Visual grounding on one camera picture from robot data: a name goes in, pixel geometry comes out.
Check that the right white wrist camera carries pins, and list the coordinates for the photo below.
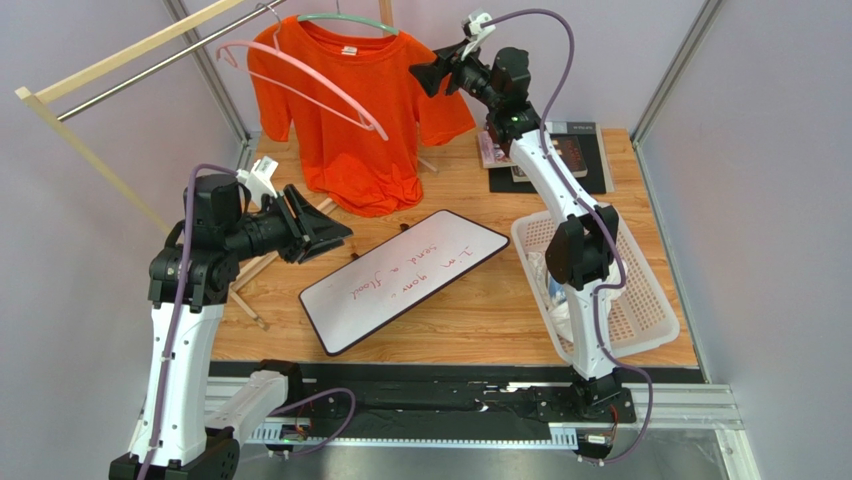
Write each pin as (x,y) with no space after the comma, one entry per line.
(477,28)

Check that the large black book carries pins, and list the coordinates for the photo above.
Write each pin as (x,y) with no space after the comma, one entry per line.
(599,178)

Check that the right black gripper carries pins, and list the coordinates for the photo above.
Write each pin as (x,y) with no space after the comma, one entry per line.
(449,70)

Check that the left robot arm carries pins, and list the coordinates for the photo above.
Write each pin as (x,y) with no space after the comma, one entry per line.
(229,219)

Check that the wooden clothes rack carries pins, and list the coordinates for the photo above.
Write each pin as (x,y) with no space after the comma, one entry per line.
(74,250)

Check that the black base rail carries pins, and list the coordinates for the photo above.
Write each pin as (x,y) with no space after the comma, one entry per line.
(475,406)

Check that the white plastic basket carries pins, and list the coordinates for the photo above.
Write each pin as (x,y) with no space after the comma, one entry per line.
(641,317)

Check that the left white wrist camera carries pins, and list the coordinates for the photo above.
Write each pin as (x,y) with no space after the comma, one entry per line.
(258,180)

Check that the green clothes hanger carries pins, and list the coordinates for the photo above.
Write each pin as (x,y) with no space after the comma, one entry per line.
(384,23)

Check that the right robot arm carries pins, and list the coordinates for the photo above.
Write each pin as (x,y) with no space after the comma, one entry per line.
(582,256)

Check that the dark red cover book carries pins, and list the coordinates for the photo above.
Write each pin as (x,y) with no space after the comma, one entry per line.
(570,151)

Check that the white printed t shirt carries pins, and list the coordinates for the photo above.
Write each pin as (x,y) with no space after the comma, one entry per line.
(552,300)

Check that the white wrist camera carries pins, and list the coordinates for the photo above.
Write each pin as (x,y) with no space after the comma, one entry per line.
(477,28)
(258,180)

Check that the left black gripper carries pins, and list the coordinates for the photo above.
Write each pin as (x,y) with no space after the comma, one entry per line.
(310,233)

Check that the whiteboard with red writing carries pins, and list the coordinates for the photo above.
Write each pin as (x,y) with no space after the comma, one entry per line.
(360,298)

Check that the pink cover book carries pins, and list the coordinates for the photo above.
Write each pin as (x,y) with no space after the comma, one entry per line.
(491,154)

